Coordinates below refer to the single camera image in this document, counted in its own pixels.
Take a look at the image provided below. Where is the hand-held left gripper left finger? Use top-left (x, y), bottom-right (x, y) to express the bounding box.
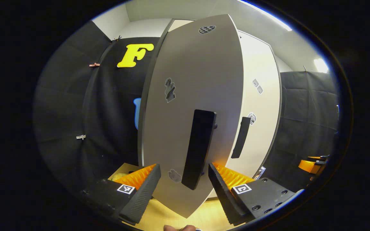
top-left (79, 164), bottom-right (162, 225)

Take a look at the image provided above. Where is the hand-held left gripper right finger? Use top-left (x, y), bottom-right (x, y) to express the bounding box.
top-left (208, 162), bottom-right (298, 226)

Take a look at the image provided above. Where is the white cabinet door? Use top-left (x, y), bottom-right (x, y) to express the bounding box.
top-left (206, 30), bottom-right (282, 199)
top-left (137, 14), bottom-right (244, 218)

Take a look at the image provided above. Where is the small ceiling light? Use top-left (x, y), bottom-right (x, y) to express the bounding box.
top-left (313, 58), bottom-right (329, 73)

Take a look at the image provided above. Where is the black backdrop cloth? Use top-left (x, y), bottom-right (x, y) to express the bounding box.
top-left (34, 19), bottom-right (339, 193)

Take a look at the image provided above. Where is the black door handle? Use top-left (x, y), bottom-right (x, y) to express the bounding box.
top-left (181, 109), bottom-right (217, 190)
top-left (231, 117), bottom-right (251, 159)

